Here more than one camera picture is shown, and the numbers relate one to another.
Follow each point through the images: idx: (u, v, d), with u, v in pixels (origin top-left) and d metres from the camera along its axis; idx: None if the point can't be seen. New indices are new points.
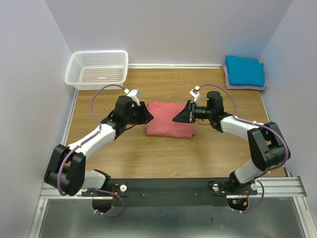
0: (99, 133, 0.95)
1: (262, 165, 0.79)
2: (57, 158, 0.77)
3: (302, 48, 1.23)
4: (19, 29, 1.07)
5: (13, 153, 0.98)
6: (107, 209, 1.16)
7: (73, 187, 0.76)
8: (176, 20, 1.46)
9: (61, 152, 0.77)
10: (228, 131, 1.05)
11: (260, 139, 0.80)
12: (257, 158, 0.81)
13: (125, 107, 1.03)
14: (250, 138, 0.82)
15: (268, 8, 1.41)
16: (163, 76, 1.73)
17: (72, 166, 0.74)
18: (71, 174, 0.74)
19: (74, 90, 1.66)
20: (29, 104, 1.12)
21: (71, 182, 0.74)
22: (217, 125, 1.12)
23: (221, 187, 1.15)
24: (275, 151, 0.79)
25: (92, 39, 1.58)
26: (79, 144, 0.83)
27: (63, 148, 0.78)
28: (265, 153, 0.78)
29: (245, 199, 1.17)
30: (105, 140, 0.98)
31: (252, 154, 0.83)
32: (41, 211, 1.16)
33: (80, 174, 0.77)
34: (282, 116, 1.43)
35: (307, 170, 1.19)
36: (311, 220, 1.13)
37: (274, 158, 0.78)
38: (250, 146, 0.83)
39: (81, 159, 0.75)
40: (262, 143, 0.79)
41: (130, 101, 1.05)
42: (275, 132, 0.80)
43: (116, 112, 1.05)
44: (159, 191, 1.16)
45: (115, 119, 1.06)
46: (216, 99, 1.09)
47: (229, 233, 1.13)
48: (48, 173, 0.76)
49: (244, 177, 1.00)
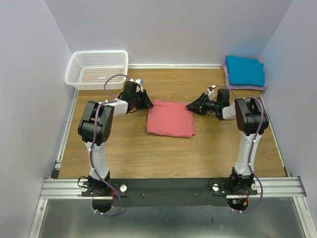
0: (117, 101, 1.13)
1: (242, 127, 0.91)
2: (89, 111, 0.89)
3: (303, 48, 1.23)
4: (17, 29, 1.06)
5: (12, 153, 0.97)
6: (107, 209, 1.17)
7: (104, 136, 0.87)
8: (176, 20, 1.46)
9: (93, 106, 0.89)
10: (228, 115, 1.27)
11: (242, 104, 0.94)
12: (240, 122, 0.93)
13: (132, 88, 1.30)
14: (236, 105, 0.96)
15: (268, 8, 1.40)
16: (163, 76, 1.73)
17: (104, 114, 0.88)
18: (104, 120, 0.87)
19: (74, 90, 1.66)
20: (28, 104, 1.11)
21: (104, 128, 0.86)
22: (220, 115, 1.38)
23: (221, 187, 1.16)
24: (255, 116, 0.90)
25: (92, 38, 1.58)
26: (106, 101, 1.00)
27: (94, 103, 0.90)
28: (245, 116, 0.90)
29: (245, 199, 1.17)
30: (121, 107, 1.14)
31: (238, 121, 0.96)
32: (41, 211, 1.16)
33: (109, 124, 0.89)
34: (282, 116, 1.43)
35: (307, 170, 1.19)
36: (311, 220, 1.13)
37: (253, 121, 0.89)
38: (237, 112, 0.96)
39: (111, 109, 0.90)
40: (244, 108, 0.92)
41: (135, 84, 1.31)
42: (256, 98, 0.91)
43: (125, 92, 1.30)
44: (159, 191, 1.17)
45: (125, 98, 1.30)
46: (224, 92, 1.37)
47: (229, 233, 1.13)
48: (81, 123, 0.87)
49: (240, 166, 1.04)
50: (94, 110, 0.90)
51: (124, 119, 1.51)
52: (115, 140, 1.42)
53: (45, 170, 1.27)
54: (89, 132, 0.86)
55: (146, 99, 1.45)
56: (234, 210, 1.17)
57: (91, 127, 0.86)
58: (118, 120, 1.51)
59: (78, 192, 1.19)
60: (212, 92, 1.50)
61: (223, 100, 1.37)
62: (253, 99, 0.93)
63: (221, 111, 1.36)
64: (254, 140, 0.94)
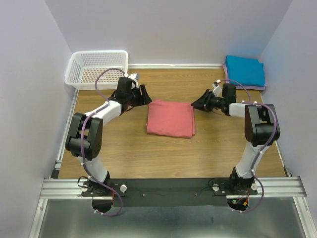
0: (108, 106, 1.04)
1: (251, 137, 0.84)
2: (76, 125, 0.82)
3: (303, 48, 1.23)
4: (17, 29, 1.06)
5: (12, 153, 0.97)
6: (107, 209, 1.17)
7: (93, 151, 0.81)
8: (176, 20, 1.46)
9: (79, 118, 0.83)
10: (236, 113, 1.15)
11: (253, 112, 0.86)
12: (249, 132, 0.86)
13: (126, 86, 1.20)
14: (246, 112, 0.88)
15: (268, 8, 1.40)
16: (163, 76, 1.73)
17: (92, 128, 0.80)
18: (92, 135, 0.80)
19: (74, 90, 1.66)
20: (28, 104, 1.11)
21: (92, 144, 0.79)
22: (226, 109, 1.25)
23: (221, 187, 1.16)
24: (265, 127, 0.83)
25: (92, 38, 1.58)
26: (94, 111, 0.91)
27: (81, 116, 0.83)
28: (254, 127, 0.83)
29: (245, 199, 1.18)
30: (112, 112, 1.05)
31: (246, 130, 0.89)
32: (41, 211, 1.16)
33: (98, 138, 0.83)
34: (282, 116, 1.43)
35: (306, 170, 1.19)
36: (311, 220, 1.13)
37: (263, 133, 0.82)
38: (246, 120, 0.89)
39: (100, 122, 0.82)
40: (255, 117, 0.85)
41: (130, 82, 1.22)
42: (269, 108, 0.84)
43: (119, 90, 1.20)
44: (160, 191, 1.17)
45: (118, 97, 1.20)
46: (230, 87, 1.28)
47: (229, 233, 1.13)
48: (69, 139, 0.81)
49: (242, 170, 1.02)
50: (80, 123, 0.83)
51: (124, 119, 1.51)
52: (115, 140, 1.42)
53: (45, 170, 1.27)
54: (78, 148, 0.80)
55: (144, 94, 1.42)
56: (234, 210, 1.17)
57: (79, 143, 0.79)
58: (118, 120, 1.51)
59: (78, 192, 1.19)
60: (218, 88, 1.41)
61: (229, 95, 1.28)
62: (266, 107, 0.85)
63: (228, 106, 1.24)
64: (260, 151, 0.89)
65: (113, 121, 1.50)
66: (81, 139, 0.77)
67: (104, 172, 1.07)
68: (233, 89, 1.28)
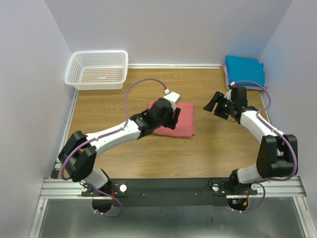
0: (122, 131, 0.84)
1: (265, 174, 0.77)
2: (73, 144, 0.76)
3: (303, 48, 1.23)
4: (17, 30, 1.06)
5: (12, 153, 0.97)
6: (107, 210, 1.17)
7: (76, 176, 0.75)
8: (176, 20, 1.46)
9: (77, 139, 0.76)
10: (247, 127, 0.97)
11: (273, 147, 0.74)
12: (262, 166, 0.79)
13: (161, 111, 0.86)
14: (263, 146, 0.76)
15: (268, 8, 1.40)
16: (163, 76, 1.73)
17: (81, 156, 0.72)
18: (78, 164, 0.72)
19: (74, 90, 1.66)
20: (28, 104, 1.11)
21: (75, 170, 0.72)
22: (237, 114, 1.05)
23: (221, 187, 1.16)
24: (281, 163, 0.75)
25: (92, 38, 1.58)
26: (95, 137, 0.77)
27: (80, 136, 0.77)
28: (270, 162, 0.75)
29: (245, 199, 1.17)
30: (124, 139, 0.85)
31: (258, 158, 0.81)
32: (41, 211, 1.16)
33: (87, 167, 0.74)
34: (282, 116, 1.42)
35: (306, 170, 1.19)
36: (311, 220, 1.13)
37: (279, 170, 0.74)
38: (261, 151, 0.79)
39: (92, 154, 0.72)
40: (273, 155, 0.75)
41: (169, 108, 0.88)
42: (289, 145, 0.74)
43: (150, 112, 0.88)
44: (160, 191, 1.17)
45: (146, 119, 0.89)
46: (240, 89, 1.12)
47: (229, 233, 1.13)
48: (61, 153, 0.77)
49: (244, 178, 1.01)
50: (79, 143, 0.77)
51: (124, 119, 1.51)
52: None
53: (45, 170, 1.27)
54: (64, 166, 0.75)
55: (177, 117, 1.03)
56: (234, 210, 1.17)
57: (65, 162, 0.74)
58: (118, 120, 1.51)
59: (78, 192, 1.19)
60: None
61: (239, 98, 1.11)
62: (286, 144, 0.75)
63: (239, 109, 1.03)
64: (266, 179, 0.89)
65: (113, 121, 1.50)
66: (65, 163, 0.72)
67: (103, 180, 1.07)
68: (243, 92, 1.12)
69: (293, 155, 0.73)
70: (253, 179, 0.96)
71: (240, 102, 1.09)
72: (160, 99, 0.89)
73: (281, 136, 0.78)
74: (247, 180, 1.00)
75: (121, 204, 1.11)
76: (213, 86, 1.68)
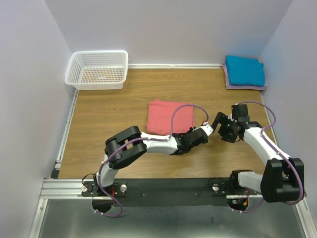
0: (166, 142, 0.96)
1: (270, 198, 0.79)
2: (128, 135, 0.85)
3: (303, 48, 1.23)
4: (18, 31, 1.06)
5: (12, 153, 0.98)
6: (107, 210, 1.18)
7: (117, 166, 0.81)
8: (176, 20, 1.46)
9: (132, 133, 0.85)
10: (249, 143, 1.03)
11: (278, 172, 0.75)
12: (267, 190, 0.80)
13: (197, 139, 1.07)
14: (268, 170, 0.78)
15: (269, 8, 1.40)
16: (163, 76, 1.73)
17: (133, 149, 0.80)
18: (127, 155, 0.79)
19: (74, 90, 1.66)
20: (28, 104, 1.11)
21: (123, 160, 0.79)
22: (240, 129, 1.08)
23: (221, 187, 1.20)
24: (286, 187, 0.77)
25: (92, 38, 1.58)
26: (148, 137, 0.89)
27: (136, 131, 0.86)
28: (275, 187, 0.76)
29: (245, 199, 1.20)
30: (163, 148, 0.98)
31: (263, 180, 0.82)
32: (41, 211, 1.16)
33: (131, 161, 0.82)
34: (283, 116, 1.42)
35: (307, 170, 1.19)
36: (311, 220, 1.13)
37: (284, 194, 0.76)
38: (266, 176, 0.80)
39: (143, 150, 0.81)
40: (278, 180, 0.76)
41: (204, 138, 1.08)
42: (295, 171, 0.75)
43: (188, 136, 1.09)
44: (160, 191, 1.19)
45: (182, 141, 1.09)
46: (240, 106, 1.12)
47: (229, 233, 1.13)
48: (112, 139, 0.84)
49: (244, 182, 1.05)
50: (132, 136, 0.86)
51: (124, 119, 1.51)
52: None
53: (44, 170, 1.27)
54: (111, 152, 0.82)
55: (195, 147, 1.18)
56: (234, 210, 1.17)
57: (115, 149, 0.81)
58: (118, 120, 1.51)
59: (78, 192, 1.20)
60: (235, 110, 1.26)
61: (241, 115, 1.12)
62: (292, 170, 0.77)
63: (242, 125, 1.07)
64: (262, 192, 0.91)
65: (113, 121, 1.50)
66: (116, 150, 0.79)
67: (109, 182, 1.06)
68: (244, 108, 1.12)
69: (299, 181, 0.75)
70: (252, 187, 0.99)
71: (242, 119, 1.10)
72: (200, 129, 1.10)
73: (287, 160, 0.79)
74: (247, 185, 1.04)
75: (120, 204, 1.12)
76: (213, 86, 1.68)
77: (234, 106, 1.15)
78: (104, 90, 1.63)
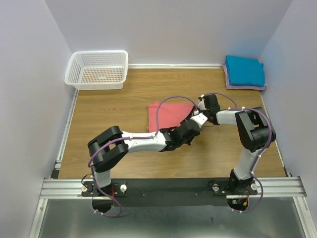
0: (152, 139, 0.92)
1: (249, 144, 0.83)
2: (108, 135, 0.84)
3: (303, 48, 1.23)
4: (17, 31, 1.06)
5: (12, 153, 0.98)
6: (107, 209, 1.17)
7: (100, 166, 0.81)
8: (176, 20, 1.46)
9: (113, 133, 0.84)
10: (224, 121, 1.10)
11: (245, 118, 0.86)
12: (245, 139, 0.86)
13: (189, 132, 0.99)
14: (238, 120, 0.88)
15: (269, 8, 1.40)
16: (163, 76, 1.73)
17: (114, 150, 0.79)
18: (108, 156, 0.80)
19: (74, 90, 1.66)
20: (28, 104, 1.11)
21: (104, 161, 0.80)
22: (213, 119, 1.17)
23: (221, 187, 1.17)
24: (257, 130, 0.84)
25: (92, 38, 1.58)
26: (130, 136, 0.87)
27: (117, 131, 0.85)
28: (250, 133, 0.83)
29: (245, 199, 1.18)
30: (149, 148, 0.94)
31: (241, 137, 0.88)
32: (41, 211, 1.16)
33: (114, 161, 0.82)
34: (282, 116, 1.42)
35: (307, 170, 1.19)
36: (311, 220, 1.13)
37: (260, 138, 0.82)
38: (239, 129, 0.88)
39: (124, 151, 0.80)
40: (248, 123, 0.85)
41: (195, 131, 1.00)
42: (260, 112, 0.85)
43: (178, 130, 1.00)
44: (159, 191, 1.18)
45: (172, 135, 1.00)
46: (211, 96, 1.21)
47: (229, 233, 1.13)
48: (93, 142, 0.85)
49: (242, 172, 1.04)
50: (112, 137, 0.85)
51: (124, 119, 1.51)
52: None
53: (44, 170, 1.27)
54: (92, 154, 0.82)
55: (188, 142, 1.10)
56: (234, 210, 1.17)
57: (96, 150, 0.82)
58: (118, 120, 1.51)
59: (78, 192, 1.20)
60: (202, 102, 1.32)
61: (212, 105, 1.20)
62: (256, 112, 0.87)
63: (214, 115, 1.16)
64: (259, 154, 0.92)
65: (113, 121, 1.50)
66: (95, 152, 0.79)
67: (107, 182, 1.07)
68: (215, 99, 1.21)
69: (264, 117, 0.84)
70: (246, 168, 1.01)
71: (214, 109, 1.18)
72: (190, 122, 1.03)
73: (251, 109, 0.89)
74: (242, 170, 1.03)
75: (120, 204, 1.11)
76: (213, 86, 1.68)
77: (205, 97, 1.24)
78: (104, 90, 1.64)
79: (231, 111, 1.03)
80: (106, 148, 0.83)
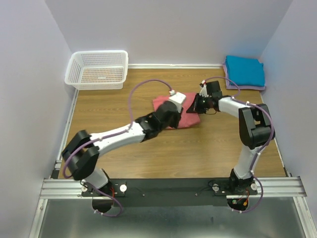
0: (127, 133, 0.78)
1: (248, 142, 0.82)
2: (77, 142, 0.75)
3: (303, 48, 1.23)
4: (17, 30, 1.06)
5: (12, 153, 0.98)
6: (107, 209, 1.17)
7: (77, 174, 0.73)
8: (176, 20, 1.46)
9: (81, 138, 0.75)
10: (224, 110, 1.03)
11: (248, 115, 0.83)
12: (244, 136, 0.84)
13: (166, 115, 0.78)
14: (240, 116, 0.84)
15: (269, 8, 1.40)
16: (163, 76, 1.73)
17: (84, 155, 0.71)
18: (80, 163, 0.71)
19: (74, 90, 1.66)
20: (28, 103, 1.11)
21: (78, 168, 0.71)
22: (215, 104, 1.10)
23: (221, 187, 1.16)
24: (258, 128, 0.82)
25: (92, 38, 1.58)
26: (99, 137, 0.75)
27: (84, 136, 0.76)
28: (251, 131, 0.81)
29: (245, 199, 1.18)
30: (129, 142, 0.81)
31: (240, 133, 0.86)
32: (41, 211, 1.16)
33: (91, 166, 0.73)
34: (282, 116, 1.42)
35: (307, 170, 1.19)
36: (311, 220, 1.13)
37: (260, 137, 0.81)
38: (239, 124, 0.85)
39: (95, 153, 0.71)
40: (250, 121, 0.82)
41: (174, 112, 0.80)
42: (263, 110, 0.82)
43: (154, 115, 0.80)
44: (159, 191, 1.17)
45: (150, 122, 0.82)
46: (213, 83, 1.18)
47: (229, 233, 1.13)
48: (65, 152, 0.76)
49: (242, 172, 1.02)
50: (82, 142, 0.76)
51: (124, 119, 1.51)
52: None
53: (44, 170, 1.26)
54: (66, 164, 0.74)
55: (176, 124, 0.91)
56: (234, 210, 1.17)
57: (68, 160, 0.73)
58: (118, 120, 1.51)
59: (78, 192, 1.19)
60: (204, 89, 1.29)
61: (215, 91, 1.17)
62: (260, 109, 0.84)
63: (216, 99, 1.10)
64: (258, 152, 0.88)
65: (113, 121, 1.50)
66: (67, 162, 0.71)
67: (103, 180, 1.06)
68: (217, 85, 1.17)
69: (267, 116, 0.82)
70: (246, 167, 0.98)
71: (216, 94, 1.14)
72: (166, 102, 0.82)
73: (254, 106, 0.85)
74: (242, 169, 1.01)
75: (120, 204, 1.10)
76: None
77: (207, 83, 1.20)
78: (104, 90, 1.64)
79: (235, 103, 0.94)
80: (78, 154, 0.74)
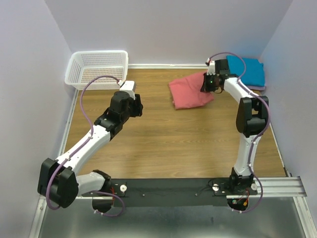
0: (92, 139, 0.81)
1: (242, 129, 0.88)
2: (46, 173, 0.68)
3: (302, 48, 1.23)
4: (17, 30, 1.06)
5: (12, 153, 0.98)
6: (107, 209, 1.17)
7: (65, 201, 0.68)
8: (176, 20, 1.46)
9: (48, 168, 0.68)
10: (230, 90, 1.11)
11: (248, 106, 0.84)
12: (240, 123, 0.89)
13: (122, 104, 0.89)
14: (240, 105, 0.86)
15: (268, 8, 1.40)
16: (163, 76, 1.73)
17: (60, 183, 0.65)
18: (60, 191, 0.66)
19: (74, 90, 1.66)
20: (28, 103, 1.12)
21: (61, 196, 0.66)
22: (221, 81, 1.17)
23: (221, 187, 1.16)
24: (254, 119, 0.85)
25: (92, 38, 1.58)
26: (67, 156, 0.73)
27: (50, 164, 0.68)
28: (247, 121, 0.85)
29: (245, 199, 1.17)
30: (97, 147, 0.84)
31: (237, 119, 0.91)
32: (41, 211, 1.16)
33: (73, 186, 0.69)
34: (282, 116, 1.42)
35: (306, 170, 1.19)
36: (311, 220, 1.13)
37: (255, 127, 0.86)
38: (238, 111, 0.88)
39: (71, 175, 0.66)
40: (248, 112, 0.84)
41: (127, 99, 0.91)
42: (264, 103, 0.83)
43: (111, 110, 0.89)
44: (159, 191, 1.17)
45: (110, 118, 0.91)
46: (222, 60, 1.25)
47: (229, 233, 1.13)
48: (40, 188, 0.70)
49: (240, 167, 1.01)
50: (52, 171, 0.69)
51: None
52: (115, 140, 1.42)
53: None
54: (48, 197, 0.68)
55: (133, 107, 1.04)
56: (234, 210, 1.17)
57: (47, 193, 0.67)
58: None
59: None
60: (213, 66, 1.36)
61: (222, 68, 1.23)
62: (260, 100, 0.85)
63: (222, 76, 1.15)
64: (253, 141, 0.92)
65: None
66: (47, 195, 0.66)
67: (101, 176, 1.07)
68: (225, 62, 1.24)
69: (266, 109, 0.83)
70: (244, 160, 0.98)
71: (223, 72, 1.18)
72: (117, 94, 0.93)
73: (256, 96, 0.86)
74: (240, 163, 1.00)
75: (123, 202, 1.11)
76: None
77: (216, 62, 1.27)
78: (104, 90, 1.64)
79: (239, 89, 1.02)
80: (54, 183, 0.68)
